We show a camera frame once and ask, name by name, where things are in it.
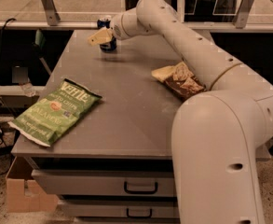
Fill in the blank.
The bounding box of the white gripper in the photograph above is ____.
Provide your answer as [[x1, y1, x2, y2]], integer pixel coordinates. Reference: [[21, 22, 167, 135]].
[[88, 8, 145, 46]]

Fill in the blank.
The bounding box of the blue pepsi can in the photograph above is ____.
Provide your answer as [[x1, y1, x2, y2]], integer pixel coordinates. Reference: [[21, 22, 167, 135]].
[[97, 16, 116, 52]]

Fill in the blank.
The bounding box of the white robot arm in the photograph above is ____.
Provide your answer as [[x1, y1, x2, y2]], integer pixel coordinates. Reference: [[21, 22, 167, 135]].
[[88, 0, 273, 224]]

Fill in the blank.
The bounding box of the brown sea salt chips bag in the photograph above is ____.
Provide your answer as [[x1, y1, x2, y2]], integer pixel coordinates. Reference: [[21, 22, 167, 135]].
[[151, 62, 206, 101]]

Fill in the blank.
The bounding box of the clear plastic water bottle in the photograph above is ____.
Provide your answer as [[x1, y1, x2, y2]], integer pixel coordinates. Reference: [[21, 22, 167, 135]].
[[19, 78, 36, 97]]

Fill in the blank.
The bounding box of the green kettle chips bag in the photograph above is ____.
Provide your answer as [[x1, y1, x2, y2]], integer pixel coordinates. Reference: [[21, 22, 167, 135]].
[[8, 79, 102, 147]]

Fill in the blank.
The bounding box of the grey upper drawer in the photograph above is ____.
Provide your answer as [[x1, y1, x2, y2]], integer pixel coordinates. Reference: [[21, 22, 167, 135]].
[[32, 170, 176, 197]]

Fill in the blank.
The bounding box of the grey drawer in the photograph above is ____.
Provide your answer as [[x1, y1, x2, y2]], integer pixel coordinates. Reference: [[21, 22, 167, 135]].
[[32, 170, 176, 197], [59, 200, 179, 218]]

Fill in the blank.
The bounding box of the grey lower drawer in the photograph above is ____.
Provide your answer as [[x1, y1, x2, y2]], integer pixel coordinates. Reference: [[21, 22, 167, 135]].
[[59, 200, 179, 218]]

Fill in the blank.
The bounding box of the cardboard box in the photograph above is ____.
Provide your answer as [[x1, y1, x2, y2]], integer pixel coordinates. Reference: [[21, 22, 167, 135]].
[[6, 158, 58, 213]]

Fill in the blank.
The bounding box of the left metal bracket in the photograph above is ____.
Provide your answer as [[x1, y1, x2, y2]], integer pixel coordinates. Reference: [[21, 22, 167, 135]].
[[41, 0, 61, 26]]

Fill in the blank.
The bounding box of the green handled tool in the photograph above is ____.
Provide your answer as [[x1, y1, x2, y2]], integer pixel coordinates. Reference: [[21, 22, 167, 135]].
[[32, 29, 51, 75]]

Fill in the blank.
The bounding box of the right metal bracket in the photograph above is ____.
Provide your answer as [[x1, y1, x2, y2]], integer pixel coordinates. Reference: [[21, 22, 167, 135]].
[[233, 0, 254, 29]]

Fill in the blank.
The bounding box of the black upper drawer handle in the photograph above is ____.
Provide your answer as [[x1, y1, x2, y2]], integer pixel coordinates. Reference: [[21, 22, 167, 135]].
[[123, 181, 158, 195]]

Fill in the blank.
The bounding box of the black drawer handle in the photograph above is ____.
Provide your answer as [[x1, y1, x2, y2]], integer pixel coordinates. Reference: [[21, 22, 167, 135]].
[[126, 208, 153, 218], [123, 181, 158, 195]]

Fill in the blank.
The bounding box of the black lower drawer handle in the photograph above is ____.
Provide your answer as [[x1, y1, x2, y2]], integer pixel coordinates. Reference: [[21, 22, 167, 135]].
[[126, 208, 153, 218]]

